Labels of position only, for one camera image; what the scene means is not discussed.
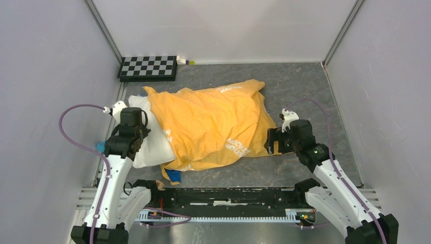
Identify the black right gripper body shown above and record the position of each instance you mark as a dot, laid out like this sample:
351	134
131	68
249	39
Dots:
286	144

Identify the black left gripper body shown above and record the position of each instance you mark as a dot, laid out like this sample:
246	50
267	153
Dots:
143	131

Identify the white pillow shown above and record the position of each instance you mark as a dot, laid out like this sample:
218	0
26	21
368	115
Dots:
155	148

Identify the yellow and blue printed pillowcase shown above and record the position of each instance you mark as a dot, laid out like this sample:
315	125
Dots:
213	127

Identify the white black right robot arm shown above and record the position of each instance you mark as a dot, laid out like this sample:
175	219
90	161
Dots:
339	201

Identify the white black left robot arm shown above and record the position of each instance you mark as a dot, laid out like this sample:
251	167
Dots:
108	220

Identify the small blue clip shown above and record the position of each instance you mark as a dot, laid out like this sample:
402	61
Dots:
100	147

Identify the black white checkerboard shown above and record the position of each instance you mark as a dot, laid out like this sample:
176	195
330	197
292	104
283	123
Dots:
147	69

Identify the small wooden block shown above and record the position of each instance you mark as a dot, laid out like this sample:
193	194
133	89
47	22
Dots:
160	185

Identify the small white purple bottle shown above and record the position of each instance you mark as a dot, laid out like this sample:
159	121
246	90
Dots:
183	61

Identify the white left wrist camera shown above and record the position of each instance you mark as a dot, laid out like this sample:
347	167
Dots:
116	109

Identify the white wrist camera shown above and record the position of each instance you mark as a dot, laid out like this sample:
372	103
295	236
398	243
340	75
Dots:
116	109
287	117

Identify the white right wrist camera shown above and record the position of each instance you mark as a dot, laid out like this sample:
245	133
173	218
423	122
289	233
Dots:
287	117

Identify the slotted grey cable duct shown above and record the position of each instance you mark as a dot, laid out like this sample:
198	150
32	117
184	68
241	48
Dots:
287	217

